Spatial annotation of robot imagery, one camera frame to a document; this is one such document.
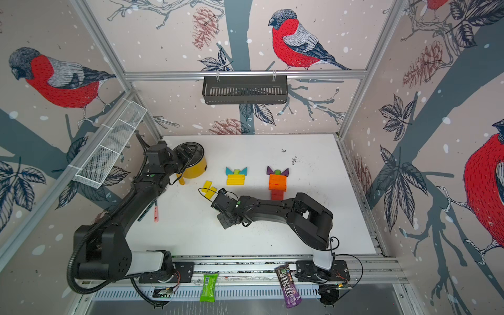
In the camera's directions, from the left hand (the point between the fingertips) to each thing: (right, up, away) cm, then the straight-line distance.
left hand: (197, 147), depth 84 cm
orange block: (+37, -17, +18) cm, 44 cm away
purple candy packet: (+39, -54, -16) cm, 68 cm away
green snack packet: (+9, -53, -15) cm, 56 cm away
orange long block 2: (+37, -20, +16) cm, 45 cm away
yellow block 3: (+7, -19, -7) cm, 22 cm away
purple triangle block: (+33, -13, +20) cm, 40 cm away
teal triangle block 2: (+19, -13, +20) cm, 30 cm away
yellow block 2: (+15, -18, +17) cm, 29 cm away
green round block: (+37, -13, +20) cm, 44 cm away
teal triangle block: (+11, -13, +19) cm, 26 cm away
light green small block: (+15, -13, +20) cm, 28 cm away
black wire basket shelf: (+6, +28, +11) cm, 31 cm away
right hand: (+15, -29, +3) cm, 33 cm away
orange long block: (+37, -19, +17) cm, 45 cm away
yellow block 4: (0, -19, +15) cm, 25 cm away
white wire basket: (-41, -10, -6) cm, 43 cm away
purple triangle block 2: (+41, -13, +17) cm, 47 cm away
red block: (+36, -23, +13) cm, 45 cm away
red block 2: (+36, -25, +11) cm, 45 cm away
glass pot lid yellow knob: (-1, -3, -8) cm, 8 cm away
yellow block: (+15, -15, +18) cm, 28 cm away
